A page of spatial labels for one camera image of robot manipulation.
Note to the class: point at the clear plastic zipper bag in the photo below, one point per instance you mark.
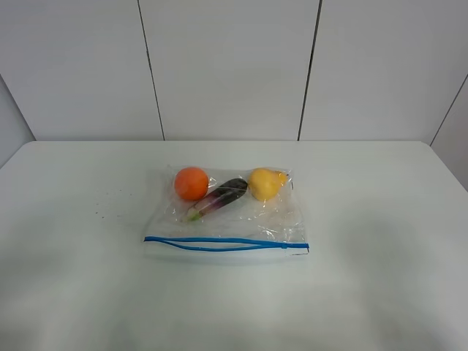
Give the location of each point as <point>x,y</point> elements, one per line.
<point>245,225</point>

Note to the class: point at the purple eggplant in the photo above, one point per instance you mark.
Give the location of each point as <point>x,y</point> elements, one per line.
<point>221,196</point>

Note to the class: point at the yellow pear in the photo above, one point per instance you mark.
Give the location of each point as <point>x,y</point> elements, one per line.
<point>265,184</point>

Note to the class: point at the orange fruit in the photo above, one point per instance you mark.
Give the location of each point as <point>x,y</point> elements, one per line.
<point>191,183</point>

